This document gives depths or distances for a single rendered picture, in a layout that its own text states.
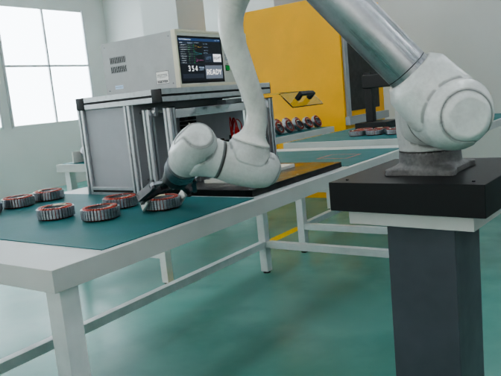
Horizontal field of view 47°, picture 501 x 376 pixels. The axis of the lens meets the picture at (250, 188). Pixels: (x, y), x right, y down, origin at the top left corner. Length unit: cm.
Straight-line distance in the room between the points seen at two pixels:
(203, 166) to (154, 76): 79
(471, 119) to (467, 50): 596
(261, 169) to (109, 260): 45
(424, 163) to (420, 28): 592
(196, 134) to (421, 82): 53
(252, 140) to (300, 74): 445
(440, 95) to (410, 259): 49
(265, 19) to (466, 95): 498
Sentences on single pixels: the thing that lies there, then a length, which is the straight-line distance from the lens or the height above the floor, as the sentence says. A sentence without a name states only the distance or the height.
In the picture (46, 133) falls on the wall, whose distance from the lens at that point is 944.
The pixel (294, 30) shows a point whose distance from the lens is 595.
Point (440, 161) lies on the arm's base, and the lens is 150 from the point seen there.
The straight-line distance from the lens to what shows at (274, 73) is 606.
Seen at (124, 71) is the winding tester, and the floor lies 120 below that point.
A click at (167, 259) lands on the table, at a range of 353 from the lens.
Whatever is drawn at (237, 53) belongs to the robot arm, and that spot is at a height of 117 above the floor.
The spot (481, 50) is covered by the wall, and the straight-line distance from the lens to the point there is 717.
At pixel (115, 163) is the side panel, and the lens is 220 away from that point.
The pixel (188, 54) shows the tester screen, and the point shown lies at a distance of 215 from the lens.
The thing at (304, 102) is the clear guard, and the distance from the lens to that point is 227.
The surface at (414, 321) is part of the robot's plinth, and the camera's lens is 161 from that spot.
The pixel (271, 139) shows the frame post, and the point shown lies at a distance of 248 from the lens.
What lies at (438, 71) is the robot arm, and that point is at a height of 107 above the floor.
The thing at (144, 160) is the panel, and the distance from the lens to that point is 212.
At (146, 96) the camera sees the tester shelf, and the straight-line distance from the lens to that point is 203.
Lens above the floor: 105
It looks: 9 degrees down
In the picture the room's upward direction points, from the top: 5 degrees counter-clockwise
